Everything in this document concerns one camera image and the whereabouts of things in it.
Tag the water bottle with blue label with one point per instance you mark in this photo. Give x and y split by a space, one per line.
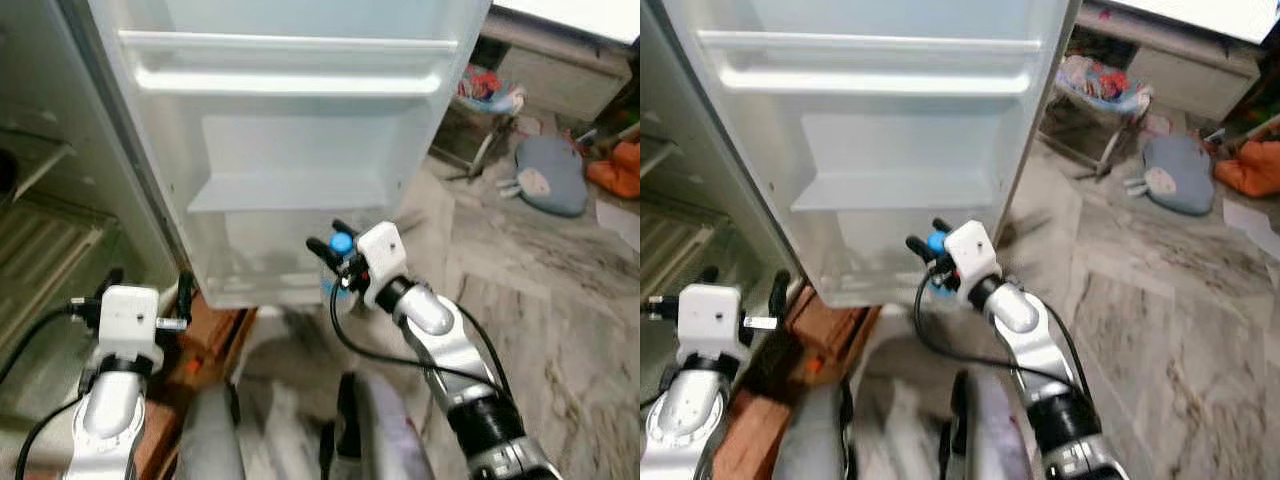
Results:
341 243
937 242

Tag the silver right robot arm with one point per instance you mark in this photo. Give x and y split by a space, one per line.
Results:
1040 345
455 350

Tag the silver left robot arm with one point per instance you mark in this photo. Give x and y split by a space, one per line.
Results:
110 415
695 415

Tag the white fridge door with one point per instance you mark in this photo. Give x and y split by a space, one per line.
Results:
290 140
880 140

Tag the white fridge body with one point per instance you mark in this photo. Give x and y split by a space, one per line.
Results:
60 100
670 110

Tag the brown wooden crate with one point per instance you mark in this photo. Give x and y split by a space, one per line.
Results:
820 330
215 330

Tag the white paper sheet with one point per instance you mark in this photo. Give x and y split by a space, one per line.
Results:
1255 228
622 225

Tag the grey left robot leg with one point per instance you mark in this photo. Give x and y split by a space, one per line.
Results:
812 440
212 440

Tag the grey robot leg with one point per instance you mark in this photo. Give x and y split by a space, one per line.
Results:
812 440
212 440
385 435
995 435

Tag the toddler in orange clothes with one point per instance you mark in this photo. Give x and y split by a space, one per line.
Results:
1255 170
620 170

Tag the grey right robot leg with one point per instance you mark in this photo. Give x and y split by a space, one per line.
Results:
995 435
385 435

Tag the blue-grey floor cushion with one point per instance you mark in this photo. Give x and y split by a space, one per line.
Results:
1180 175
555 175

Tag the baby bouncer seat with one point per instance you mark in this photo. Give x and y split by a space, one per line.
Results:
485 95
1100 90

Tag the white television cabinet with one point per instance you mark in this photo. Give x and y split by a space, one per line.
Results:
1190 75
560 75

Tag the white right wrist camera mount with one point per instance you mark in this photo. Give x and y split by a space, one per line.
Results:
383 258
972 255

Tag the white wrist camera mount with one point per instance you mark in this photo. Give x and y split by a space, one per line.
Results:
972 255
710 318
383 258
128 320

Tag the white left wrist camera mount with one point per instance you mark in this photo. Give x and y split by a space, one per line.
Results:
710 318
128 320

